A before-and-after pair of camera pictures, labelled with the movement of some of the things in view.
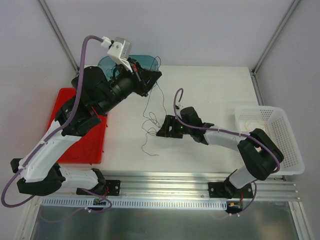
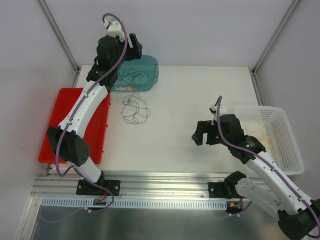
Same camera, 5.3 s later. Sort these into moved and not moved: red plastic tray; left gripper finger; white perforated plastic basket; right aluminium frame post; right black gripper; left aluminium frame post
Moved: left gripper finger; right black gripper
Not moved: left aluminium frame post; red plastic tray; white perforated plastic basket; right aluminium frame post
